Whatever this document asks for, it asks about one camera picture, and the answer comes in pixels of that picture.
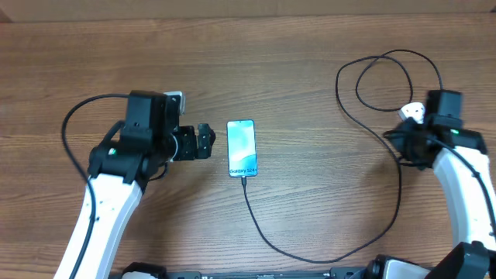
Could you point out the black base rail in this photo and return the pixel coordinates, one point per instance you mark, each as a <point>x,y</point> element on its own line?
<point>332,273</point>

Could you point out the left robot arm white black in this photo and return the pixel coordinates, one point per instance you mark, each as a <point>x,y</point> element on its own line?
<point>134,152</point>

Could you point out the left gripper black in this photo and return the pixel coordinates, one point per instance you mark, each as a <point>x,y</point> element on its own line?
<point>188,150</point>

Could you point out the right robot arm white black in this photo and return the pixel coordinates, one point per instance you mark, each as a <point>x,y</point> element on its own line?
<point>459,159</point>

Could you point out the white power strip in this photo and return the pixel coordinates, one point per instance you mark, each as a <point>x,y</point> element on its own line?
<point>415,110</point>

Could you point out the Samsung Galaxy smartphone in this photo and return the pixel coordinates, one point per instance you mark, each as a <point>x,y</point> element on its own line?
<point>242,148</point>

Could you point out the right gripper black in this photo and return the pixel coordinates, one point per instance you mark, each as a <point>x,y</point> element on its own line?
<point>397,140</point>

